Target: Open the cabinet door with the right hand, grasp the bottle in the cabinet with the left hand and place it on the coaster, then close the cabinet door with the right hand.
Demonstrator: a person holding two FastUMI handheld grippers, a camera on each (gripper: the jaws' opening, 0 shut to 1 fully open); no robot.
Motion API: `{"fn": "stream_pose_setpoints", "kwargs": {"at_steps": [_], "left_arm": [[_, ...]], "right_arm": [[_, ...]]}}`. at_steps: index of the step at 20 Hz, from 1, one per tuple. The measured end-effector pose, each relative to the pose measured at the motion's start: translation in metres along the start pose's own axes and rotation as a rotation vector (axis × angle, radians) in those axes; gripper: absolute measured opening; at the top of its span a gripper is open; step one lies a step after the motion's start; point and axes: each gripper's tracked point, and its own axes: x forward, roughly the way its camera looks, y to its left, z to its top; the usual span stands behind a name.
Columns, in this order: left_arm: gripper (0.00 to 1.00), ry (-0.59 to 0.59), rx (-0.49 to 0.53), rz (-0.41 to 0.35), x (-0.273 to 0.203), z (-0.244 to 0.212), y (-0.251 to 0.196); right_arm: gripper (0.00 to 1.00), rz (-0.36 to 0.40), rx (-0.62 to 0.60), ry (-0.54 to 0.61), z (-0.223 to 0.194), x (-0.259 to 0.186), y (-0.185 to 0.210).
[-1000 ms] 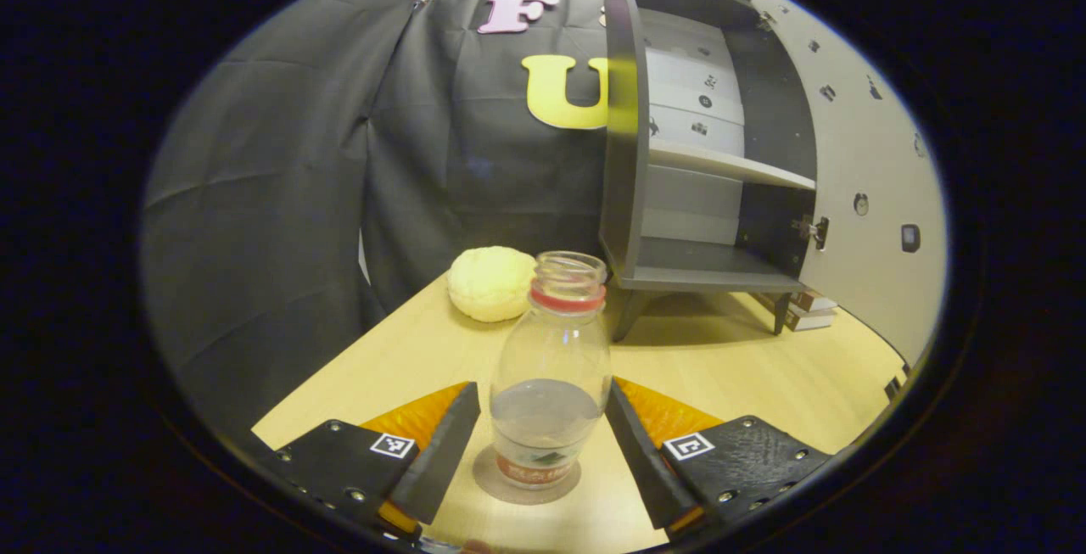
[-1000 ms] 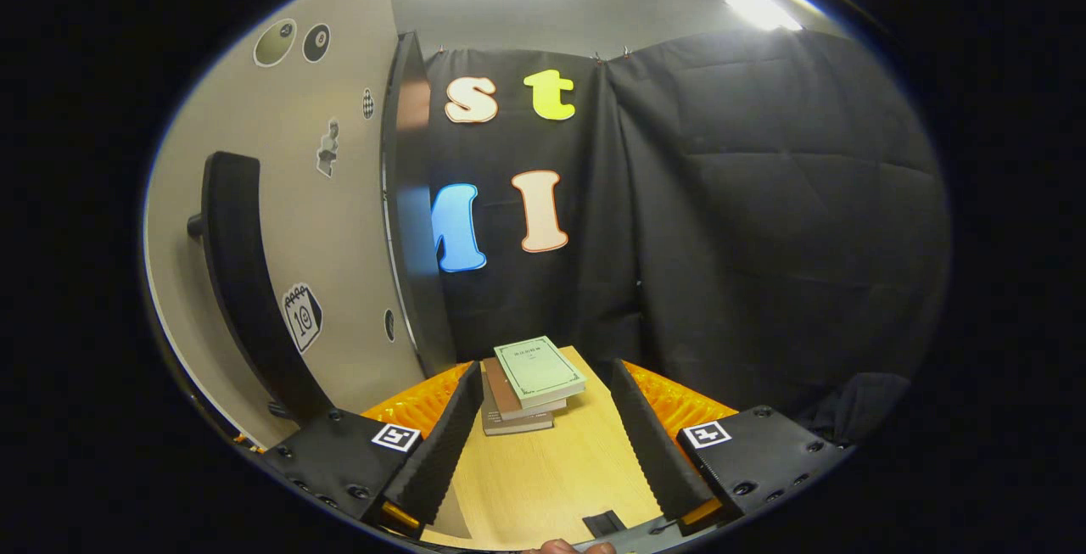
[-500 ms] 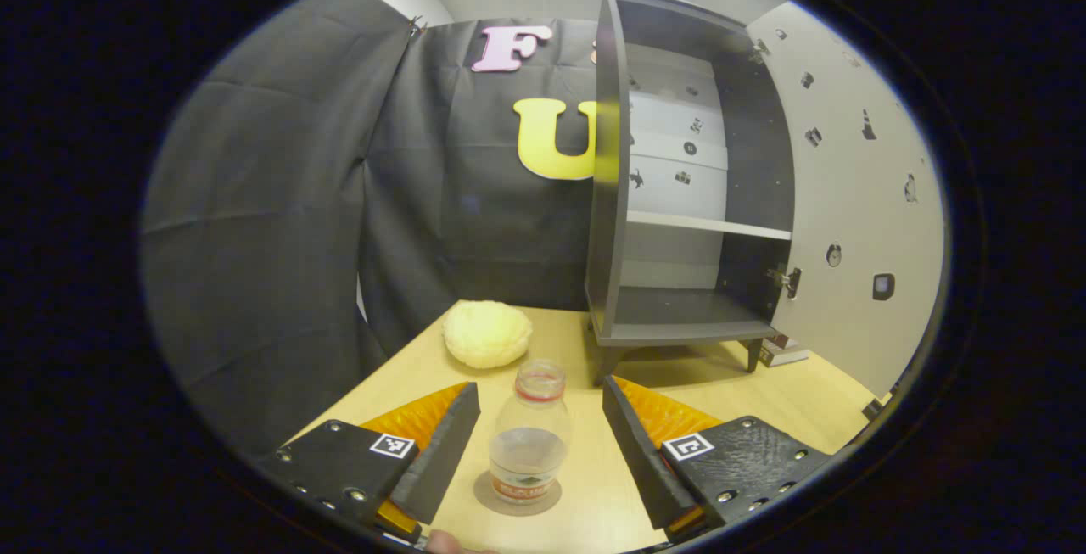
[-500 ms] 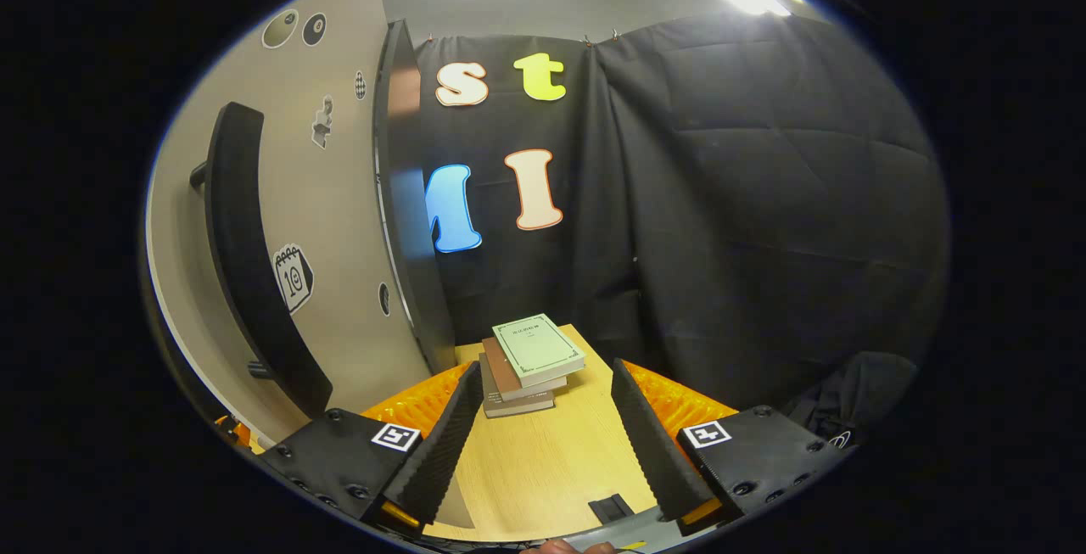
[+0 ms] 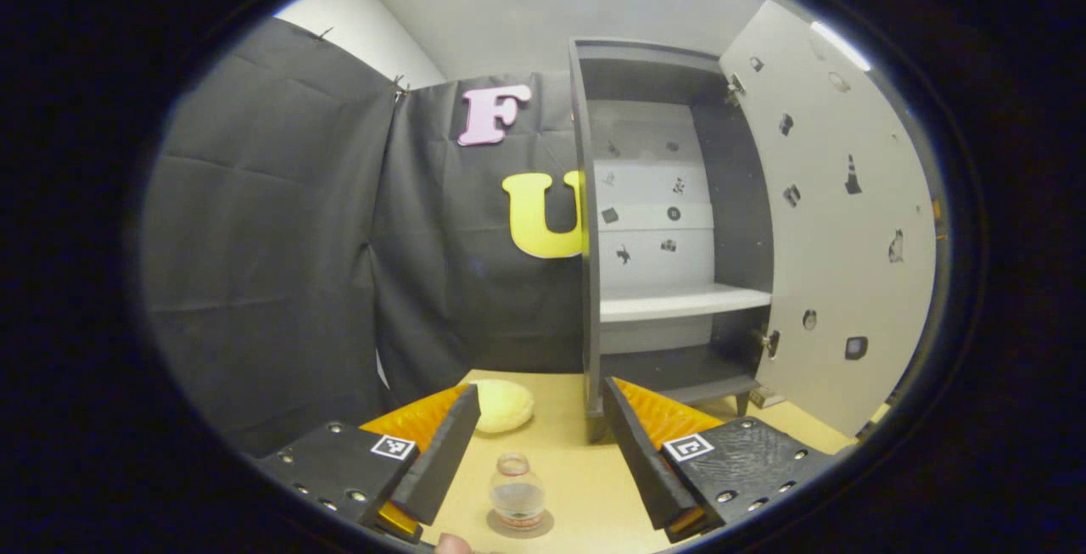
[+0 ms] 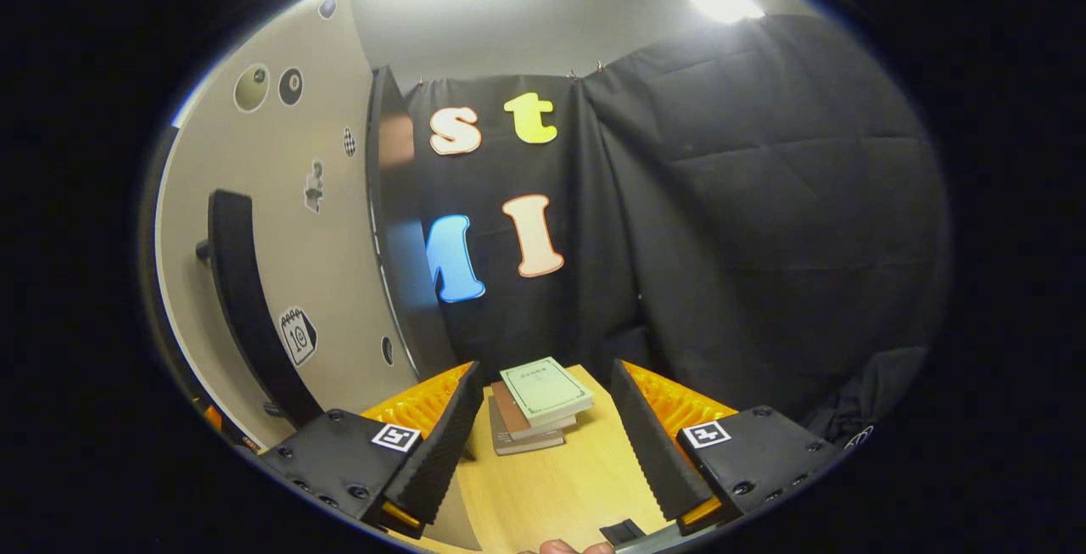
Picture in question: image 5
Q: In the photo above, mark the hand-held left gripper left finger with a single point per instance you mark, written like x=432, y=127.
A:
x=445, y=452

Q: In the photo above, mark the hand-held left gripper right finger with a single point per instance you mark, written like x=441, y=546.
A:
x=632, y=452

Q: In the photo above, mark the clear plastic bottle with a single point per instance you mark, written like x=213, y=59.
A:
x=517, y=495

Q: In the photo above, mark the brown round coaster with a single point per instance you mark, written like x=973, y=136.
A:
x=548, y=524

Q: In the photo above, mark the white cabinet shelf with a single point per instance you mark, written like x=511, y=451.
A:
x=679, y=301

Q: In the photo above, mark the metal door hinge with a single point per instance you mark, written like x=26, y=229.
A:
x=735, y=90
x=769, y=342

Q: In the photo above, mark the pale yellow round sponge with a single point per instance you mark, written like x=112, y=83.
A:
x=502, y=405

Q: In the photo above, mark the black backdrop cloth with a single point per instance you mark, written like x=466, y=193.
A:
x=271, y=240

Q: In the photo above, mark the small metal clip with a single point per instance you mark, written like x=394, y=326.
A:
x=399, y=87

